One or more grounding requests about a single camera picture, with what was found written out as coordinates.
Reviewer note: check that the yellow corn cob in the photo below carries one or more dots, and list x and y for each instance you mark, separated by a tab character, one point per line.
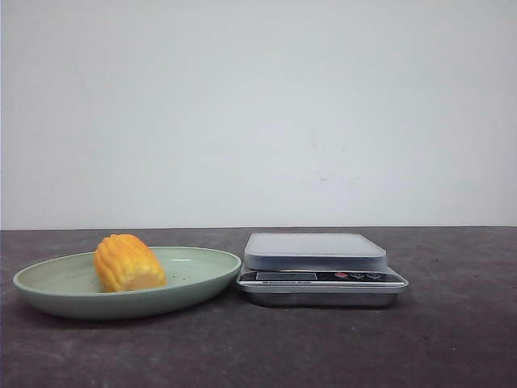
124	263

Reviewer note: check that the silver kitchen scale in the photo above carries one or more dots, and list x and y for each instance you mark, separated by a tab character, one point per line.
317	269

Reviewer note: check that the light green plate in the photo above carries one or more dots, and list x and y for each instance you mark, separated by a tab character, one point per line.
69	287

